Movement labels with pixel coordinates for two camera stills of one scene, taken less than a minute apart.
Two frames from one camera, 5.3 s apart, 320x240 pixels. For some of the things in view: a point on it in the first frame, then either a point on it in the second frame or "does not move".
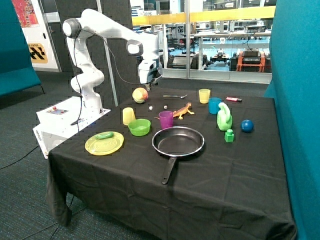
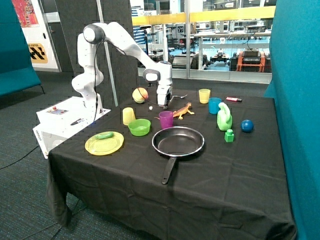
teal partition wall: x=295 y=85 does not move
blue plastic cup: x=213 y=105 does not move
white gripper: x=144 y=66 → x=164 y=92
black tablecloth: x=209 y=162 does not move
